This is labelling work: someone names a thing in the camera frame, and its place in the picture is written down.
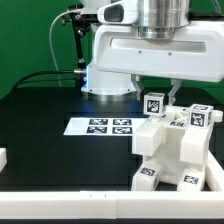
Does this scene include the white border rail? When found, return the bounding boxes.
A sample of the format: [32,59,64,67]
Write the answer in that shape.
[0,191,224,219]
[206,152,224,192]

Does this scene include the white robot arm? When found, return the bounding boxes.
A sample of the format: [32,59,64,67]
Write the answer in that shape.
[80,0,224,100]

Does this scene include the black camera stand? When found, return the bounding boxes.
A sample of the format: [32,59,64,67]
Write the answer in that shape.
[62,4,99,89]

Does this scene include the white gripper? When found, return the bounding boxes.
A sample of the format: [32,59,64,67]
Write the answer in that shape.
[93,0,224,105]

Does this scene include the white chair seat block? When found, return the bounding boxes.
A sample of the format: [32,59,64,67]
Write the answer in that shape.
[143,130,207,186]

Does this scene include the flat white tagged base plate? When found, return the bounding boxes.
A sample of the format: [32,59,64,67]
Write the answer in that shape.
[64,117,146,136]

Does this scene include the white right border rail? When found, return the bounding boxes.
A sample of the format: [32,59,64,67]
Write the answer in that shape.
[206,152,224,192]

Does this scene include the long chair side piece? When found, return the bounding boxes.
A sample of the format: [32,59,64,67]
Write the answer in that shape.
[180,109,223,166]
[132,106,188,157]

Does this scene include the grey cable on stand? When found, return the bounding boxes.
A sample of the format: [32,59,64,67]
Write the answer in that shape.
[48,9,82,88]

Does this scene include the small tagged cube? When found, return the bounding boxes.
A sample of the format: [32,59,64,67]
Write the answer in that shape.
[188,104,213,128]

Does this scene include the black cables on table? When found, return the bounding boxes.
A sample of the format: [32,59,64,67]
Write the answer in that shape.
[11,69,88,93]

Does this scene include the small white tagged block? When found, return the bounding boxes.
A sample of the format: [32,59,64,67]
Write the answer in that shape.
[143,92,165,117]

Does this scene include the white left border block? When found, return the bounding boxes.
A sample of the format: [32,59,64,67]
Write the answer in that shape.
[0,148,7,172]

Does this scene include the white front border rail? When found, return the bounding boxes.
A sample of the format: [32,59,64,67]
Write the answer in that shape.
[0,191,224,219]

